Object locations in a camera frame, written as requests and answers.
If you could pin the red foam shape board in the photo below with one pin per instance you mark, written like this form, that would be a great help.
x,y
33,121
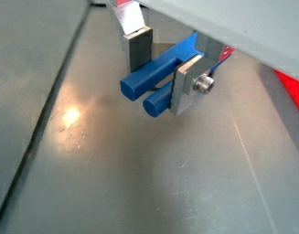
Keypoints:
x,y
256,83

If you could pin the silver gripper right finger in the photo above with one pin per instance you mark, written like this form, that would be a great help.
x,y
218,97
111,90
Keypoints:
x,y
192,77

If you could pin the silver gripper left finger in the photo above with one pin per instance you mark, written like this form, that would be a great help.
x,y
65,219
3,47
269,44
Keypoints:
x,y
137,34

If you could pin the blue square-circle object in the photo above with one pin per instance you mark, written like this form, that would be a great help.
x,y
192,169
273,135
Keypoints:
x,y
156,77

